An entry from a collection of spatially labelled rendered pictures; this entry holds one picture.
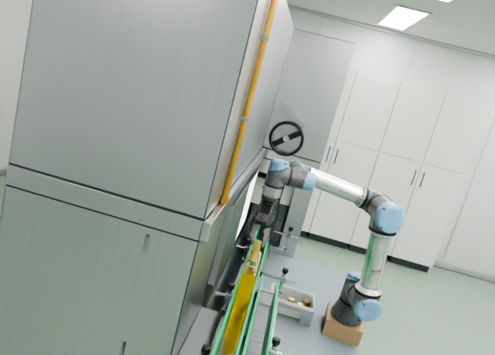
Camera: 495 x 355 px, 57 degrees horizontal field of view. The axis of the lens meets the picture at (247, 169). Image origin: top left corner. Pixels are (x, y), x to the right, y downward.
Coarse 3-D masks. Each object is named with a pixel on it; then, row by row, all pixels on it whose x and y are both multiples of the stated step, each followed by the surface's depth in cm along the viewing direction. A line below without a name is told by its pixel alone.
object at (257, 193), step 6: (258, 174) 311; (258, 180) 304; (264, 180) 303; (258, 186) 304; (288, 186) 300; (258, 192) 305; (282, 192) 301; (288, 192) 300; (252, 198) 306; (258, 198) 306; (282, 198) 302; (288, 198) 301; (288, 204) 302
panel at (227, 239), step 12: (240, 192) 198; (240, 204) 200; (228, 216) 177; (240, 216) 220; (228, 228) 178; (228, 240) 191; (216, 252) 181; (228, 252) 209; (216, 264) 182; (216, 276) 182
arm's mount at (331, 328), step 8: (328, 304) 226; (328, 312) 219; (328, 320) 212; (336, 320) 214; (328, 328) 213; (336, 328) 212; (344, 328) 211; (352, 328) 211; (360, 328) 212; (336, 336) 213; (344, 336) 212; (352, 336) 211; (360, 336) 210; (352, 344) 212
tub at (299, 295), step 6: (270, 288) 228; (282, 288) 233; (288, 288) 232; (294, 288) 233; (282, 294) 233; (288, 294) 233; (294, 294) 232; (300, 294) 232; (306, 294) 232; (312, 294) 232; (282, 300) 217; (300, 300) 232; (312, 300) 225; (300, 306) 216; (312, 306) 219
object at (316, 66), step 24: (312, 48) 273; (336, 48) 271; (288, 72) 277; (312, 72) 275; (336, 72) 274; (288, 96) 280; (312, 96) 278; (336, 96) 276; (288, 120) 282; (312, 120) 280; (264, 144) 287; (312, 144) 283; (264, 168) 289
